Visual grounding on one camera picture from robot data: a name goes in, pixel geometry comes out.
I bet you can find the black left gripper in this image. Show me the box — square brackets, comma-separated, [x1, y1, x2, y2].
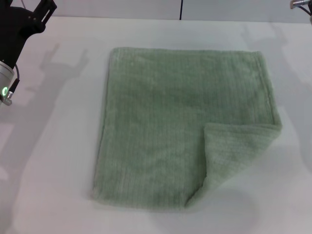
[0, 0, 58, 70]

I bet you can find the green ribbed towel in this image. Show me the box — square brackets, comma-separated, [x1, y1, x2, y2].
[89, 47, 283, 210]

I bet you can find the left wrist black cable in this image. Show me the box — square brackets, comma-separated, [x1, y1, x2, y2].
[3, 63, 21, 106]

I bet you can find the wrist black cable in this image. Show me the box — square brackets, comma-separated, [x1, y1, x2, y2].
[3, 63, 21, 106]
[289, 0, 312, 18]

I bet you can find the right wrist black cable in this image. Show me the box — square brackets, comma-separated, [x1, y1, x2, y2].
[289, 0, 312, 18]

